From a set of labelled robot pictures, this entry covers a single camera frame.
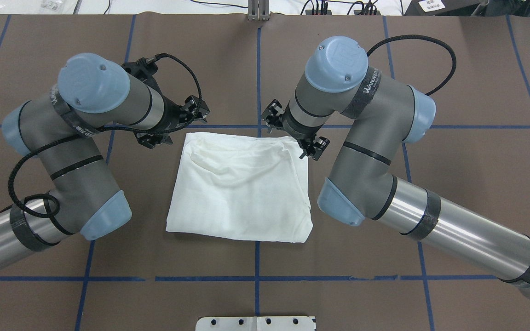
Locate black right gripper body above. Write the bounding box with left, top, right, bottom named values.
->
left=280, top=110, right=318, bottom=147

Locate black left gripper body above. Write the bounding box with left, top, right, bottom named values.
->
left=136, top=96, right=193, bottom=148

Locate white long-sleeve printed shirt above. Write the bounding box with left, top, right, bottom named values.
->
left=166, top=132, right=313, bottom=243

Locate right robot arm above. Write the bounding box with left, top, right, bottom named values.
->
left=262, top=35, right=530, bottom=299

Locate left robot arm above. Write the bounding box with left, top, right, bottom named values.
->
left=0, top=53, right=210, bottom=270

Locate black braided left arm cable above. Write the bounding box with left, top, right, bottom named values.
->
left=7, top=53, right=202, bottom=217

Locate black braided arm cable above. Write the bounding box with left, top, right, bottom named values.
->
left=366, top=35, right=458, bottom=97
left=7, top=53, right=202, bottom=217

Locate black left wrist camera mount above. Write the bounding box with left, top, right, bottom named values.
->
left=121, top=57, right=162, bottom=94

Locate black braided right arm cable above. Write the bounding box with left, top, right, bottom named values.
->
left=366, top=35, right=458, bottom=97

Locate white camera mast base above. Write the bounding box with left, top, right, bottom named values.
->
left=195, top=316, right=317, bottom=331

